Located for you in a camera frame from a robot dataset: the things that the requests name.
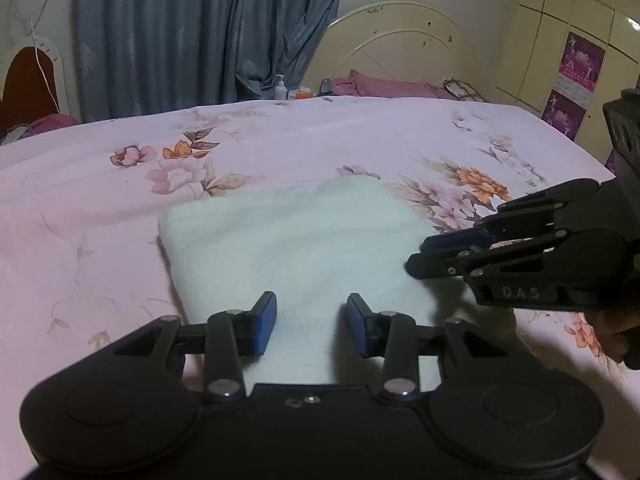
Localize red headboard with white frame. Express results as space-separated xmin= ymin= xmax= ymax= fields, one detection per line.
xmin=0 ymin=35 xmax=71 ymax=133

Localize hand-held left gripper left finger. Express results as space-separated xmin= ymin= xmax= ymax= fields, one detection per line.
xmin=113 ymin=290 xmax=278 ymax=405

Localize blue curtain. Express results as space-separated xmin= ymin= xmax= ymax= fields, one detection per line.
xmin=75 ymin=0 xmax=356 ymax=123

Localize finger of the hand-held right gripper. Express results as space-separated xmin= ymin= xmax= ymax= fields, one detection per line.
xmin=404 ymin=230 xmax=576 ymax=282
xmin=419 ymin=178 xmax=602 ymax=255

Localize purple crumpled clothes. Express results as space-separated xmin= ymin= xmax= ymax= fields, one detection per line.
xmin=0 ymin=112 xmax=81 ymax=147

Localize dark frilled patterned pillow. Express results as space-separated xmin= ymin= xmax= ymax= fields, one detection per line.
xmin=442 ymin=77 xmax=487 ymax=104

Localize white fleece cloth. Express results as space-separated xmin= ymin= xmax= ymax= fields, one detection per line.
xmin=157 ymin=177 xmax=518 ymax=396

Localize cream arched headboard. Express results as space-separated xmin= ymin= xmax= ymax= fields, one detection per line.
xmin=302 ymin=2 xmax=493 ymax=103

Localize pink blanket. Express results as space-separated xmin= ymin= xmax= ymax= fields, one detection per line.
xmin=320 ymin=69 xmax=458 ymax=101

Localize pink floral bedsheet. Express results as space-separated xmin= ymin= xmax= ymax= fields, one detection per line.
xmin=0 ymin=95 xmax=640 ymax=480

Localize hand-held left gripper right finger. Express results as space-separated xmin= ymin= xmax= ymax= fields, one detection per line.
xmin=346 ymin=293 xmax=507 ymax=405

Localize white hanging cord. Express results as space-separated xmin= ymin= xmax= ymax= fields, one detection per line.
xmin=10 ymin=0 xmax=58 ymax=111

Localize person's right hand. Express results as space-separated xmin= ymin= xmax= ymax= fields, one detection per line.
xmin=584 ymin=309 xmax=640 ymax=372

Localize purple wall poster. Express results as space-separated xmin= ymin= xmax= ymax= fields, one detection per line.
xmin=557 ymin=31 xmax=607 ymax=94
xmin=541 ymin=89 xmax=587 ymax=142

